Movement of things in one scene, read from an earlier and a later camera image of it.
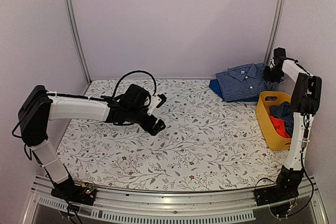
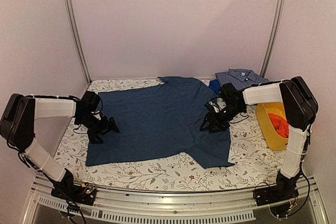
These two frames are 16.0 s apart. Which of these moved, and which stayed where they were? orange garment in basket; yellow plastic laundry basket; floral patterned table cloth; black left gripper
Moved: black left gripper
Stayed: yellow plastic laundry basket; orange garment in basket; floral patterned table cloth
